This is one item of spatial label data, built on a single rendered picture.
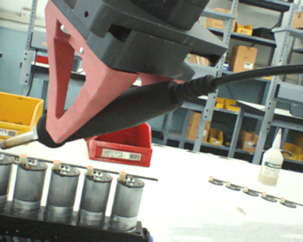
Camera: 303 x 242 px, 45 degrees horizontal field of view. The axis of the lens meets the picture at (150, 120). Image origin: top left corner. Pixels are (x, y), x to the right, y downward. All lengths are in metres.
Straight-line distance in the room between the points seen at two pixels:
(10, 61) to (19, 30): 0.40
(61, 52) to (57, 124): 0.04
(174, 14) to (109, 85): 0.05
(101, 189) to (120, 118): 0.13
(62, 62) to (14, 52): 4.67
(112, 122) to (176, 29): 0.06
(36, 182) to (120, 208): 0.07
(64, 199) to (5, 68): 4.63
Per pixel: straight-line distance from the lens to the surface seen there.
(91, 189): 0.32
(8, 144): 0.30
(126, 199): 0.32
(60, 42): 0.22
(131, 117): 0.19
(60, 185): 0.32
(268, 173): 0.68
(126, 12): 0.16
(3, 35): 4.94
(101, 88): 0.18
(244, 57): 4.49
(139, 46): 0.17
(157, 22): 0.18
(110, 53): 0.17
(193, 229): 0.42
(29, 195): 0.32
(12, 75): 4.91
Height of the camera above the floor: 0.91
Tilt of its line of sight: 9 degrees down
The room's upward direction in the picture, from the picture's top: 12 degrees clockwise
